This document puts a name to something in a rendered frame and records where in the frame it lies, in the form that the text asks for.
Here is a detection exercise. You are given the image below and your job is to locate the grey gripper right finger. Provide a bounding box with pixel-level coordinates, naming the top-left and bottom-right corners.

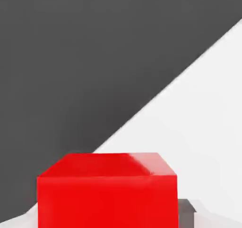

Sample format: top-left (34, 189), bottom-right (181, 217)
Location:
top-left (177, 198), bottom-right (242, 228)

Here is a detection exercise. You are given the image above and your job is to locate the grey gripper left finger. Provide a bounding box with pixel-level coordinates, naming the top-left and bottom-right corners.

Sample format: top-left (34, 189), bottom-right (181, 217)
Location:
top-left (0, 203), bottom-right (39, 228)

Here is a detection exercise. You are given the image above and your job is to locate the small red cube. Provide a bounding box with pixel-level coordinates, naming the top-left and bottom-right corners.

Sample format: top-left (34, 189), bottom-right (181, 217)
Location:
top-left (36, 152), bottom-right (180, 228)

